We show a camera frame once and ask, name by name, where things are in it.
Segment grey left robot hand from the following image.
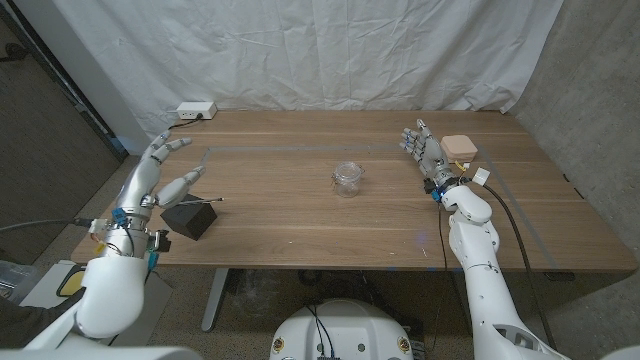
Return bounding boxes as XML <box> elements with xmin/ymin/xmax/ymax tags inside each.
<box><xmin>113</xmin><ymin>130</ymin><xmax>207</xmax><ymax>221</ymax></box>

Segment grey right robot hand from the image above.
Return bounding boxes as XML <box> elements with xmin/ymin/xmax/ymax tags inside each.
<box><xmin>398</xmin><ymin>118</ymin><xmax>458</xmax><ymax>188</ymax></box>

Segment pink jewelry box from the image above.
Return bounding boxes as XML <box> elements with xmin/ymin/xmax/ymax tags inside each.
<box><xmin>440</xmin><ymin>134</ymin><xmax>479</xmax><ymax>164</ymax></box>

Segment black square box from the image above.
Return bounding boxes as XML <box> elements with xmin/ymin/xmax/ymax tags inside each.
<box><xmin>159</xmin><ymin>193</ymin><xmax>219</xmax><ymax>242</ymax></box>

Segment clear glass jar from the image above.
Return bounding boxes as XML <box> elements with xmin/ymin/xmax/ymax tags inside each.
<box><xmin>330</xmin><ymin>160</ymin><xmax>366</xmax><ymax>199</ymax></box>

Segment white power strip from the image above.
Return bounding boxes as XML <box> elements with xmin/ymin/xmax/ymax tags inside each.
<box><xmin>176</xmin><ymin>101</ymin><xmax>218</xmax><ymax>121</ymax></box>

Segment diagonal grey tape strip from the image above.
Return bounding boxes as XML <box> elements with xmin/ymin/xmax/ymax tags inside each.
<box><xmin>474</xmin><ymin>144</ymin><xmax>560</xmax><ymax>270</ymax></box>

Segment yellow and black floor object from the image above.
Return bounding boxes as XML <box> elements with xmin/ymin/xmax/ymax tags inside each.
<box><xmin>55</xmin><ymin>266</ymin><xmax>89</xmax><ymax>299</ymax></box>

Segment white floor board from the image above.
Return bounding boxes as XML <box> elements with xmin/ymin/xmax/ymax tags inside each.
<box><xmin>19</xmin><ymin>259</ymin><xmax>174</xmax><ymax>349</ymax></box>

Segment long grey tape strip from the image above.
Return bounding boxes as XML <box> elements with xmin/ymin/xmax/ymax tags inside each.
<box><xmin>207</xmin><ymin>144</ymin><xmax>402</xmax><ymax>153</ymax></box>

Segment grey table leg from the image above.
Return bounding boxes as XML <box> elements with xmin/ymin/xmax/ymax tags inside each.
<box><xmin>200</xmin><ymin>268</ymin><xmax>230</xmax><ymax>333</ymax></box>

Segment clear plastic bag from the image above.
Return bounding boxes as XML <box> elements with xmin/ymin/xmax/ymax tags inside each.
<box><xmin>0</xmin><ymin>259</ymin><xmax>39</xmax><ymax>297</ymax></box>

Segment white wrinkled backdrop cloth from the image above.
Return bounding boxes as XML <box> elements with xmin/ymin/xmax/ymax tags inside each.
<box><xmin>52</xmin><ymin>0</ymin><xmax>565</xmax><ymax>145</ymax></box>

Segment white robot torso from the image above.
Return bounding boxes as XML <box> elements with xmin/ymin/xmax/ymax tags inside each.
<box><xmin>268</xmin><ymin>298</ymin><xmax>415</xmax><ymax>360</ymax></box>

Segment black power strip cord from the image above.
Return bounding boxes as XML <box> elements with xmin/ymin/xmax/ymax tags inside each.
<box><xmin>167</xmin><ymin>113</ymin><xmax>204</xmax><ymax>131</ymax></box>

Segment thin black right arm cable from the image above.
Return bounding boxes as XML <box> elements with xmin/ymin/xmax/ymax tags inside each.
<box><xmin>436</xmin><ymin>200</ymin><xmax>449</xmax><ymax>272</ymax></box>

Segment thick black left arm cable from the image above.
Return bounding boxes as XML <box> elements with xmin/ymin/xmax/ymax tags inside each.
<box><xmin>0</xmin><ymin>217</ymin><xmax>97</xmax><ymax>234</ymax></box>

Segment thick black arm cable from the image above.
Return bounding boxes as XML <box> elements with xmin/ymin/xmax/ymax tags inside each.
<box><xmin>0</xmin><ymin>217</ymin><xmax>97</xmax><ymax>234</ymax></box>
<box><xmin>480</xmin><ymin>182</ymin><xmax>557</xmax><ymax>351</ymax></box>

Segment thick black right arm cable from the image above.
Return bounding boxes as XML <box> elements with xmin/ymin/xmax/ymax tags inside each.
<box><xmin>480</xmin><ymin>182</ymin><xmax>557</xmax><ymax>351</ymax></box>

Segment black door handle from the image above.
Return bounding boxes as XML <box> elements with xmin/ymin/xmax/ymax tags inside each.
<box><xmin>0</xmin><ymin>42</ymin><xmax>30</xmax><ymax>64</ymax></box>

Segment blue and black torso cables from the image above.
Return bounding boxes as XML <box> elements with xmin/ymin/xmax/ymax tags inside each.
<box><xmin>304</xmin><ymin>303</ymin><xmax>337</xmax><ymax>360</ymax></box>

